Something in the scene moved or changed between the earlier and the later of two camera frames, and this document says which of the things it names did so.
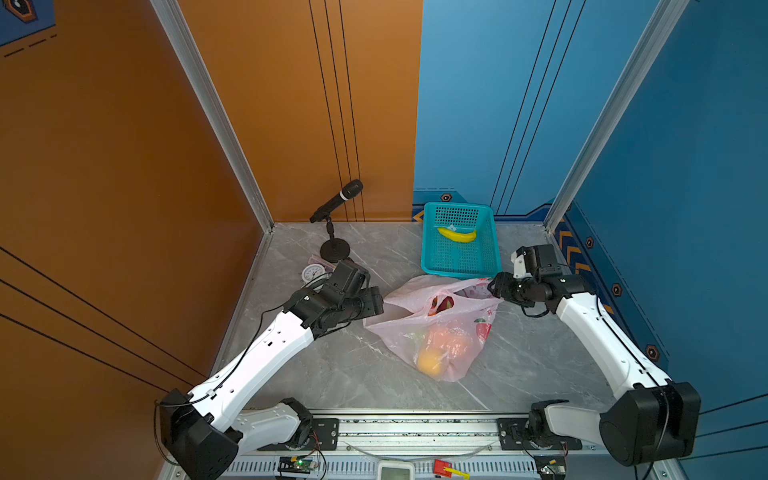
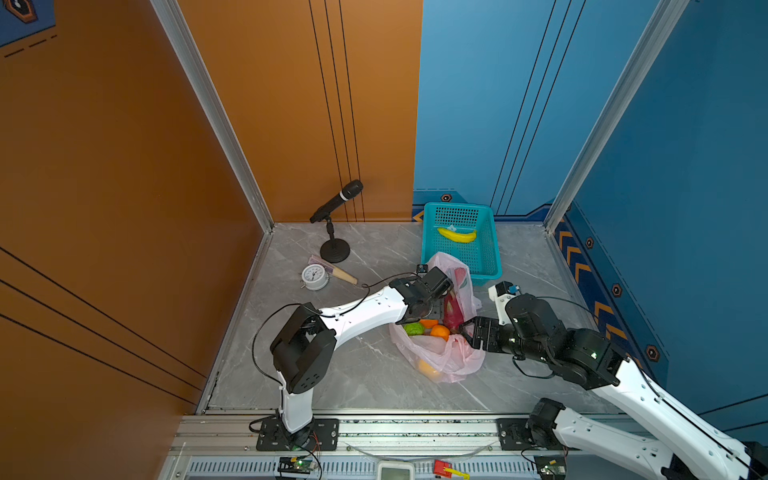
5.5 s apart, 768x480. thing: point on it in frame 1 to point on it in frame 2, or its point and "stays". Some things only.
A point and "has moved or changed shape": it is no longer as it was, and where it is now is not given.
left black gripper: (374, 303) to (438, 308)
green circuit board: (293, 464) stays
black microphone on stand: (336, 249) stays
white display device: (396, 470) stays
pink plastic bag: (447, 327) has moved or changed shape
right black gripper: (501, 285) to (479, 324)
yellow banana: (458, 236) stays
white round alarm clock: (312, 271) stays
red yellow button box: (445, 469) stays
